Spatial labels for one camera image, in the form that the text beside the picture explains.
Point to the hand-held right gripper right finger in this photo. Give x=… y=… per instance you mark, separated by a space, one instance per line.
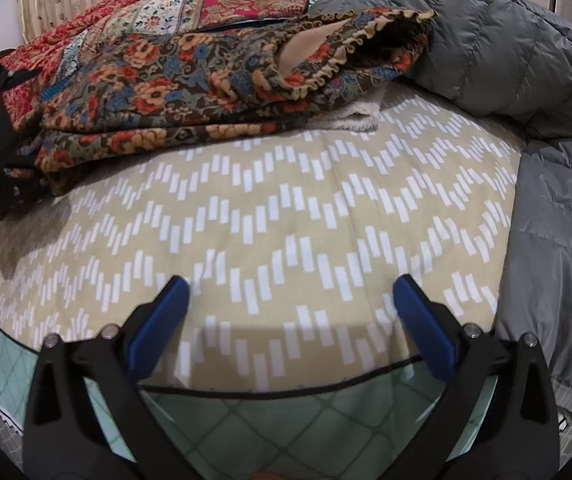
x=423 y=317

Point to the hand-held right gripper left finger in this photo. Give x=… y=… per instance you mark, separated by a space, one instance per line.
x=163 y=316

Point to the dark floral padded jacket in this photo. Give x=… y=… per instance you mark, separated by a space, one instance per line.
x=176 y=85

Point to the beige zigzag bedspread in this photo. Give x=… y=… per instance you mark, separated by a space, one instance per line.
x=286 y=220

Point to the mint quilted sheet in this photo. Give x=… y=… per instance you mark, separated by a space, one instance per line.
x=276 y=430

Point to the red patchwork quilt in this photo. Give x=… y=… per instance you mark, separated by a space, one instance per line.
x=131 y=15

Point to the white cloth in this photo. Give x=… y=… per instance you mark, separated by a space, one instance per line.
x=348 y=115

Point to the grey down jacket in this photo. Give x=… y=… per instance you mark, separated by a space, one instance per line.
x=506 y=60

